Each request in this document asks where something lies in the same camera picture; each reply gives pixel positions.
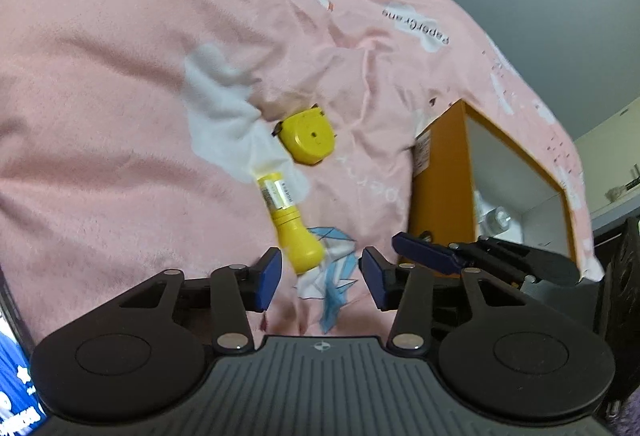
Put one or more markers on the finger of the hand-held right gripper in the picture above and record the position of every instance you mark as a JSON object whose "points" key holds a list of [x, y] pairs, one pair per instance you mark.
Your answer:
{"points": [[425, 253]]}

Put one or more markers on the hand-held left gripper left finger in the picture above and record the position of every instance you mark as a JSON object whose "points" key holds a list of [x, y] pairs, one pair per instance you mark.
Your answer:
{"points": [[267, 278]]}

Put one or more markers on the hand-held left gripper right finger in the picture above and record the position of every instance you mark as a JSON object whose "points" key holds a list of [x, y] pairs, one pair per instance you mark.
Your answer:
{"points": [[376, 278]]}

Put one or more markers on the yellow labelled bottle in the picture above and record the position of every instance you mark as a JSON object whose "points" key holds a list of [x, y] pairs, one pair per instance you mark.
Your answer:
{"points": [[295, 241]]}

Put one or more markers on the orange storage box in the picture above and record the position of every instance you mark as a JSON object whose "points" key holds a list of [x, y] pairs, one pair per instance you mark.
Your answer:
{"points": [[440, 186]]}

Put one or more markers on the yellow round tape measure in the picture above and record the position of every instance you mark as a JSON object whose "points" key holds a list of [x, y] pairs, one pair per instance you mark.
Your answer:
{"points": [[305, 138]]}

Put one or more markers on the white cabinet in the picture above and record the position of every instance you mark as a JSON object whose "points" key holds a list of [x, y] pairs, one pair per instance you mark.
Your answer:
{"points": [[615, 211]]}

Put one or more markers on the pink printed blanket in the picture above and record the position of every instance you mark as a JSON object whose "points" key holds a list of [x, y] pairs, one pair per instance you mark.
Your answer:
{"points": [[100, 116]]}

